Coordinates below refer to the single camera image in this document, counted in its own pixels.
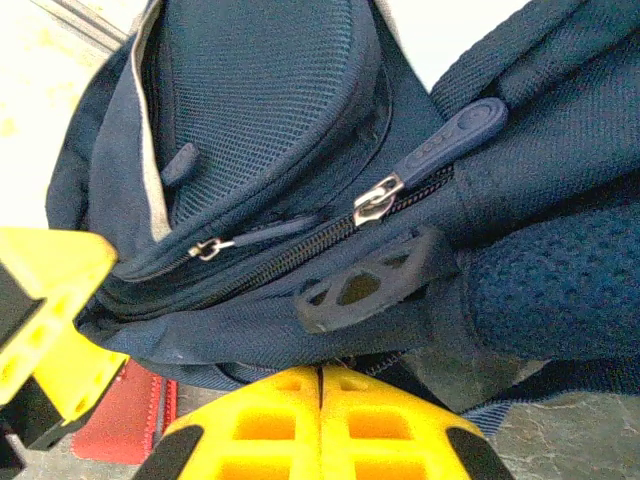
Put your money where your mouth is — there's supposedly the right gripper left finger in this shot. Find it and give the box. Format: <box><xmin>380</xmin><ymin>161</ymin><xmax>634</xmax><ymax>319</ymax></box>
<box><xmin>142</xmin><ymin>366</ymin><xmax>321</xmax><ymax>480</ymax></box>

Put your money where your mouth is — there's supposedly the navy student backpack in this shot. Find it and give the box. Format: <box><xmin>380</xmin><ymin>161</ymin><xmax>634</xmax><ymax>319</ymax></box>
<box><xmin>44</xmin><ymin>0</ymin><xmax>640</xmax><ymax>436</ymax></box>

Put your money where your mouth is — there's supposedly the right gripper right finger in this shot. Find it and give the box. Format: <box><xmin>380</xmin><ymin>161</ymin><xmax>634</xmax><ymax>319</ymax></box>
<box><xmin>320</xmin><ymin>366</ymin><xmax>514</xmax><ymax>480</ymax></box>

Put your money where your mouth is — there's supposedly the red wallet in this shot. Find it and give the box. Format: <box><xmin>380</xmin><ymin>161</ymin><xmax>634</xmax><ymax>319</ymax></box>
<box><xmin>71</xmin><ymin>358</ymin><xmax>180</xmax><ymax>467</ymax></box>

